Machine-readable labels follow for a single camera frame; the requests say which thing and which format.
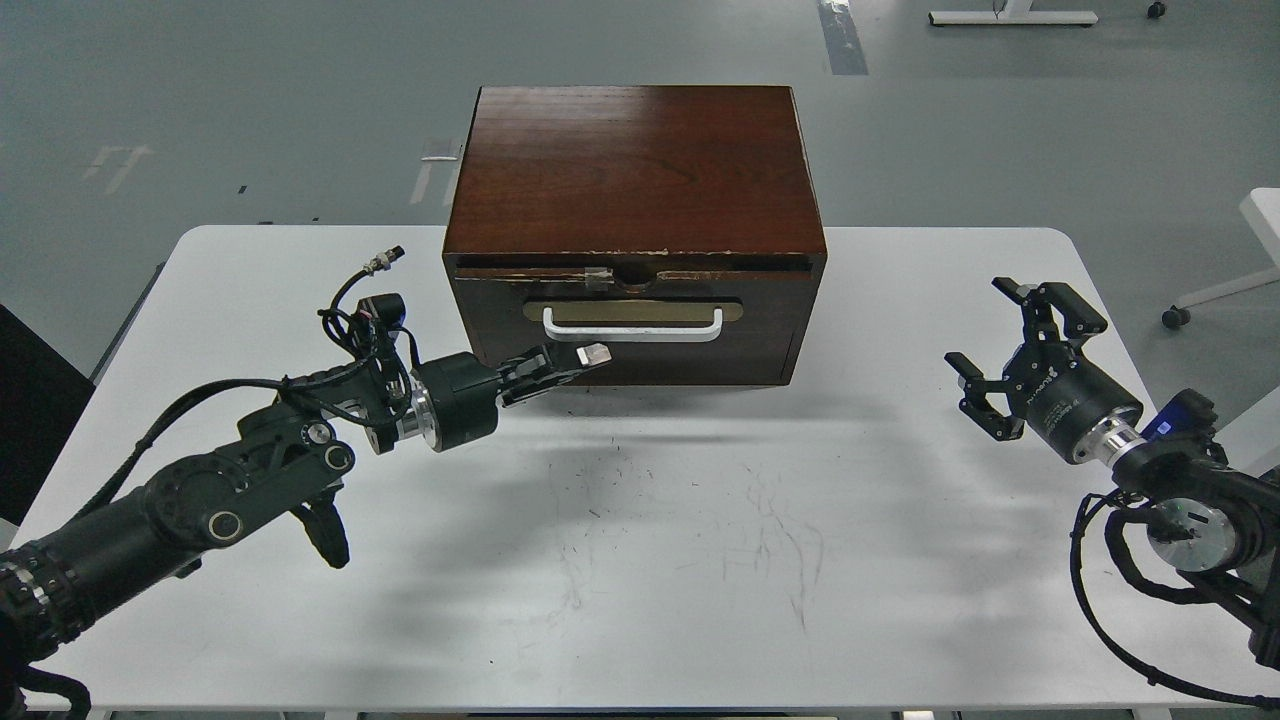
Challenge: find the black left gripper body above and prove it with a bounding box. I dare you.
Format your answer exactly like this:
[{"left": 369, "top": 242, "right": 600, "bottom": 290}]
[{"left": 412, "top": 354, "right": 500, "bottom": 452}]

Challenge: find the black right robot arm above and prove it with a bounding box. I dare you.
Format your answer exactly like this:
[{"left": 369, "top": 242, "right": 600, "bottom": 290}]
[{"left": 945, "top": 277, "right": 1277, "bottom": 669}]

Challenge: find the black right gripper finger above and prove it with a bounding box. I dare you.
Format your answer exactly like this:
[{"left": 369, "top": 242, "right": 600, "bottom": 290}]
[
  {"left": 943, "top": 352, "right": 1029, "bottom": 441},
  {"left": 992, "top": 277, "right": 1108, "bottom": 356}
]

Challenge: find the wooden drawer with white handle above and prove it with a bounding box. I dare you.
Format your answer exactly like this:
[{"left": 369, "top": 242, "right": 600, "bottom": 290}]
[{"left": 451, "top": 266, "right": 818, "bottom": 386}]

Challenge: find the white desk leg base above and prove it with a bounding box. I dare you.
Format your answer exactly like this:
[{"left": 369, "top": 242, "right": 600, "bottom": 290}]
[{"left": 927, "top": 1, "right": 1100, "bottom": 28}]

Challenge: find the white chair base with caster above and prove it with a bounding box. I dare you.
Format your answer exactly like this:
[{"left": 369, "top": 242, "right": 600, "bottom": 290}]
[{"left": 1161, "top": 188, "right": 1280, "bottom": 331}]

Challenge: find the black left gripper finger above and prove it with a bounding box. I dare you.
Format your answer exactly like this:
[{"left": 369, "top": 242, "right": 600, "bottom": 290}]
[
  {"left": 498, "top": 343, "right": 612, "bottom": 407},
  {"left": 498, "top": 346, "right": 549, "bottom": 389}
]

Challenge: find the dark wooden drawer cabinet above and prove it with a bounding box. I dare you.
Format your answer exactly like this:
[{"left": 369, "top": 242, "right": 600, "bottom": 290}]
[{"left": 443, "top": 86, "right": 829, "bottom": 388}]

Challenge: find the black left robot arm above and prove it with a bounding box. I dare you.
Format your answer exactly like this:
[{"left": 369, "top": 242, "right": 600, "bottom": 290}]
[{"left": 1, "top": 246, "right": 612, "bottom": 719}]

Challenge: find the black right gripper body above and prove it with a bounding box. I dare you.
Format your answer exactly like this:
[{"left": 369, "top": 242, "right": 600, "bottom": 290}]
[{"left": 1004, "top": 345, "right": 1143, "bottom": 464}]

